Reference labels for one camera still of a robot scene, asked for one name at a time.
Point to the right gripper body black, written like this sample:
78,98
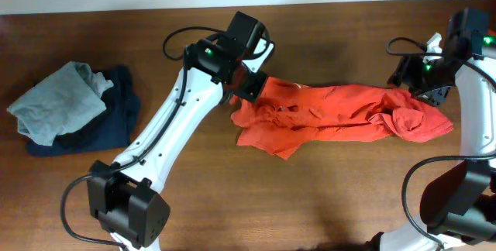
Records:
429,82

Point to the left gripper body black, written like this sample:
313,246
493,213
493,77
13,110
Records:
253,84

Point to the red t-shirt with logo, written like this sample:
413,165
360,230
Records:
287,115

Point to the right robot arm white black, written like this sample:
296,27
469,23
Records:
454,210

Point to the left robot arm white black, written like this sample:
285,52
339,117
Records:
124,196

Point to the dark navy folded garment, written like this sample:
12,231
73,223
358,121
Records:
111,129

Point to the grey folded shirt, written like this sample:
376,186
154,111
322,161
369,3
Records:
61,103

